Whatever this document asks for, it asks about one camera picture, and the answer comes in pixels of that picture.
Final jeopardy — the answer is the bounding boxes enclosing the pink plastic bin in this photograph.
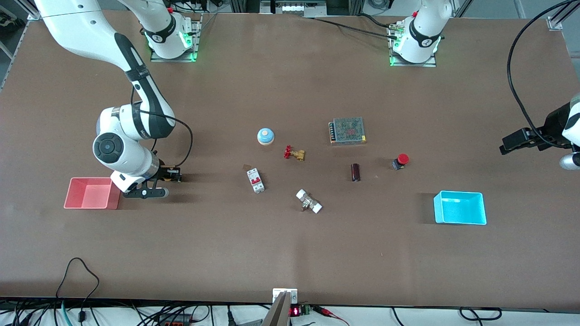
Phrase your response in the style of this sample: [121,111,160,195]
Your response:
[63,177,121,210]

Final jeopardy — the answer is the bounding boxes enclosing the white circuit breaker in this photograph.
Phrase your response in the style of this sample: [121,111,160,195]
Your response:
[246,168,266,194]

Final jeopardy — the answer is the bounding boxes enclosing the blue plastic bin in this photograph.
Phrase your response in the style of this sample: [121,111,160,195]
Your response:
[433,191,488,225]

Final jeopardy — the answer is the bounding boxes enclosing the metal fitting white caps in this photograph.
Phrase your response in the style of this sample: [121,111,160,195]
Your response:
[295,189,323,214]

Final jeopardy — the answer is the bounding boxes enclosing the grey metal bar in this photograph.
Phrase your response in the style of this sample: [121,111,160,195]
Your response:
[261,292,291,326]

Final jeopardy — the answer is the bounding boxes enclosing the metal mesh power supply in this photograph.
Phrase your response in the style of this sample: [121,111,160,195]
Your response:
[329,117,367,146]

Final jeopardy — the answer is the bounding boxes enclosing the red clip lead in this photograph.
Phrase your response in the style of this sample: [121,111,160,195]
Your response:
[313,306,350,326]

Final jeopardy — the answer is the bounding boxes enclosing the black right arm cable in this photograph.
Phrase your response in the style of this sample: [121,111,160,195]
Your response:
[131,84,194,169]

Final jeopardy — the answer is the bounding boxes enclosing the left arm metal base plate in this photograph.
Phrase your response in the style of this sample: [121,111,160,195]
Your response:
[389,25,438,68]

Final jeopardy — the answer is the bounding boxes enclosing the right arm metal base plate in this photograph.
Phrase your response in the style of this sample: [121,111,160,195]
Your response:
[150,18,200,63]

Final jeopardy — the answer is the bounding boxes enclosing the black looped cable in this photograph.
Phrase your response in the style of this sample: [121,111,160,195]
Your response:
[55,257,100,323]

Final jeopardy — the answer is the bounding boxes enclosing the white mounting bracket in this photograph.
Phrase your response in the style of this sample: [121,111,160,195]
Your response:
[272,288,299,304]

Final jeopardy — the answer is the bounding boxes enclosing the black cable across table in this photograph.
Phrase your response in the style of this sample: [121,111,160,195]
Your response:
[313,14,399,41]

